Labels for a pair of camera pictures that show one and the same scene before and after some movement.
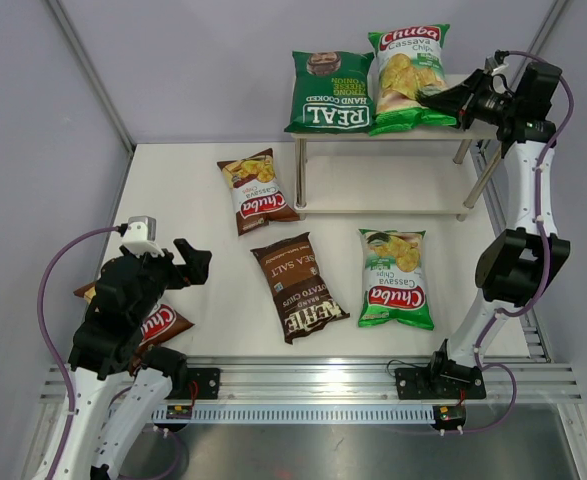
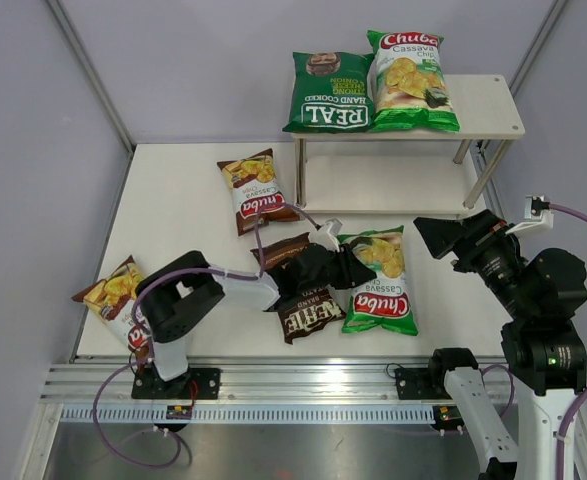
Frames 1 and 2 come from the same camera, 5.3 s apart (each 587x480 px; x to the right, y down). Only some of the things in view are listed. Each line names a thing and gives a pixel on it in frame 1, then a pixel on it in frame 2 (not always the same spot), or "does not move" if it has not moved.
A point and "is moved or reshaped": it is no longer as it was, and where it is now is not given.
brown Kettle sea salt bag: x=291 y=268 does not move
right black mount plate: x=440 y=383 does not move
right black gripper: x=462 y=99 → x=481 y=232
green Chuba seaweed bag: x=408 y=61 does not move
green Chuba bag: x=393 y=279 is moved or reshaped
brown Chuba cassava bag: x=257 y=194 does not move
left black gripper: x=195 y=270 → x=352 y=272
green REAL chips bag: x=332 y=93 does not move
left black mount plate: x=207 y=384 does not move
